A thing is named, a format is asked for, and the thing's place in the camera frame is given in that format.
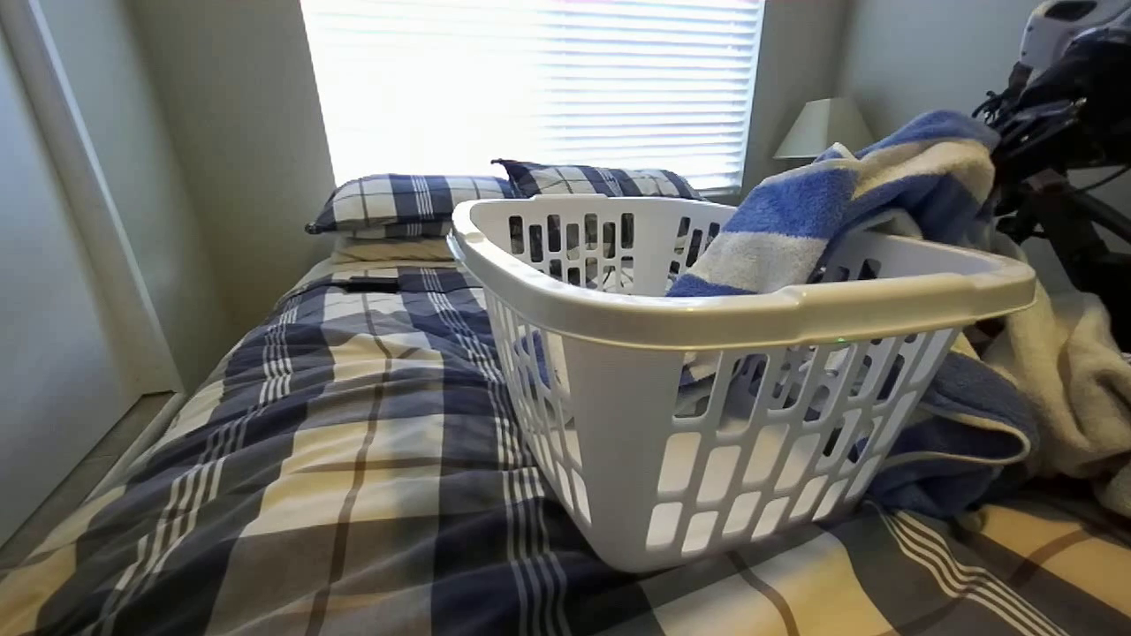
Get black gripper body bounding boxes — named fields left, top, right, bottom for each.
left=973, top=44, right=1131, bottom=180

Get white and blue towel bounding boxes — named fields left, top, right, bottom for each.
left=664, top=104, right=1131, bottom=524

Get plaid bed comforter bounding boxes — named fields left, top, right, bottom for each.
left=0, top=250, right=1131, bottom=636

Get white table lamp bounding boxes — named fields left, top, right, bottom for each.
left=771, top=95, right=875, bottom=168

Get blue denim clothing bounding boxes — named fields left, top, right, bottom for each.
left=862, top=350, right=1041, bottom=524

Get large plaid pillow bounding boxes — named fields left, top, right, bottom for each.
left=490, top=155, right=699, bottom=204

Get white window blinds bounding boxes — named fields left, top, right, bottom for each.
left=298, top=0, right=771, bottom=195

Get white plastic laundry basket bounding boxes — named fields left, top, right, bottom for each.
left=441, top=191, right=1037, bottom=577

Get small plaid pillow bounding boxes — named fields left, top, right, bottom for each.
left=303, top=173, right=511, bottom=239

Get cream pillow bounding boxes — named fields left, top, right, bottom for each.
left=331, top=233, right=454, bottom=263

